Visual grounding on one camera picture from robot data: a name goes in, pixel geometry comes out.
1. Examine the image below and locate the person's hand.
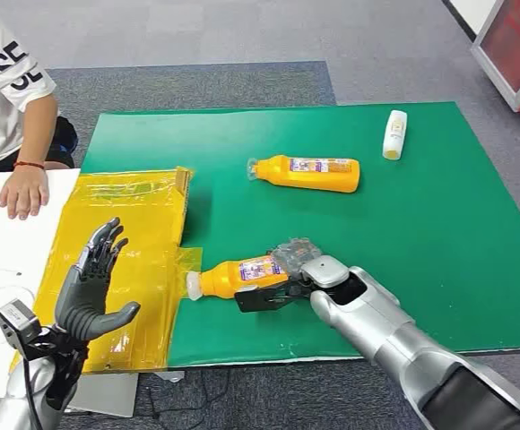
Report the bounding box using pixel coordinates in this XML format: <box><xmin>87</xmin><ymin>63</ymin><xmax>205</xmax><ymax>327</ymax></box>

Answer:
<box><xmin>0</xmin><ymin>166</ymin><xmax>51</xmax><ymax>222</ymax></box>

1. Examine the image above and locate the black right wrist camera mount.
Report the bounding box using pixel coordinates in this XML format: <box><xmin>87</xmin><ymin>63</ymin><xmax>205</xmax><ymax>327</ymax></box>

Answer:
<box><xmin>234</xmin><ymin>280</ymin><xmax>311</xmax><ymax>314</ymax></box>

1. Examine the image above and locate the small white bottle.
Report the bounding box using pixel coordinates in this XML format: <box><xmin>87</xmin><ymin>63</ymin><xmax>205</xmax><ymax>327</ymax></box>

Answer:
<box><xmin>382</xmin><ymin>109</ymin><xmax>408</xmax><ymax>161</ymax></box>

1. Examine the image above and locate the black floor cable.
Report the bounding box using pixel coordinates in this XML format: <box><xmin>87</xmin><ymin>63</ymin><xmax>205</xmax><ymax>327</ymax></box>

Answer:
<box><xmin>145</xmin><ymin>369</ymin><xmax>232</xmax><ymax>430</ymax></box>

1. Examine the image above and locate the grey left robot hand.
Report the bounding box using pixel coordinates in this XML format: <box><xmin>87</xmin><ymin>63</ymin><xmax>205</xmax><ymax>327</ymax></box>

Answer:
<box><xmin>54</xmin><ymin>217</ymin><xmax>141</xmax><ymax>342</ymax></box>

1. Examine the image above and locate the grey plate under table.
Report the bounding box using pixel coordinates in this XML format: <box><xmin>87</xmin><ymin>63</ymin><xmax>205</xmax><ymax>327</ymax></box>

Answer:
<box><xmin>66</xmin><ymin>372</ymin><xmax>140</xmax><ymax>419</ymax></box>

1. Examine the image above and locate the thin white cable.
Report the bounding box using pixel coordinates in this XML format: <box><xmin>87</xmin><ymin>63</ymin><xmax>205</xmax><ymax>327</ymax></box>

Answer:
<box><xmin>0</xmin><ymin>269</ymin><xmax>35</xmax><ymax>315</ymax></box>

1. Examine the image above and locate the red and white cabinet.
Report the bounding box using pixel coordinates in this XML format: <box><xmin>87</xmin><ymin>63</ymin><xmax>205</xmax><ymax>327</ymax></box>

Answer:
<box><xmin>471</xmin><ymin>0</ymin><xmax>520</xmax><ymax>113</ymax></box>

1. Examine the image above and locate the yellow plastic sheet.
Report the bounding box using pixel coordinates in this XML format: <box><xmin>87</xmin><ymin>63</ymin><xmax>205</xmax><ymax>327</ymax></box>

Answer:
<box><xmin>11</xmin><ymin>167</ymin><xmax>204</xmax><ymax>375</ymax></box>

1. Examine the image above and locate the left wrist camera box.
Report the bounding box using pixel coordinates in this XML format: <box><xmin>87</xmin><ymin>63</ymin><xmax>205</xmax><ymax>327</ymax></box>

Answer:
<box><xmin>0</xmin><ymin>299</ymin><xmax>42</xmax><ymax>357</ymax></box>

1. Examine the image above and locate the orange bottle with clear cap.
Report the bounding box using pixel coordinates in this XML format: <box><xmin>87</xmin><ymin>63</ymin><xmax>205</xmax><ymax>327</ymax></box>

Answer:
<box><xmin>247</xmin><ymin>154</ymin><xmax>361</xmax><ymax>194</ymax></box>
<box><xmin>185</xmin><ymin>254</ymin><xmax>290</xmax><ymax>302</ymax></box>

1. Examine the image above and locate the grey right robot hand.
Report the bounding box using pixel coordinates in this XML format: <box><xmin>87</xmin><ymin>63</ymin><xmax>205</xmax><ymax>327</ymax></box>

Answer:
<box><xmin>270</xmin><ymin>236</ymin><xmax>324</xmax><ymax>280</ymax></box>

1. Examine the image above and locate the green table mat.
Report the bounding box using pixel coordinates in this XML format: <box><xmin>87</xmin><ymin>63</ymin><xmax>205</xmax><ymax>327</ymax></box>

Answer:
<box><xmin>80</xmin><ymin>101</ymin><xmax>520</xmax><ymax>370</ymax></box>

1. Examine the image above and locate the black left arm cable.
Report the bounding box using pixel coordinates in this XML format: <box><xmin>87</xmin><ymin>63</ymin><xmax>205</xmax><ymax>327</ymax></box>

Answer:
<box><xmin>21</xmin><ymin>356</ymin><xmax>47</xmax><ymax>430</ymax></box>

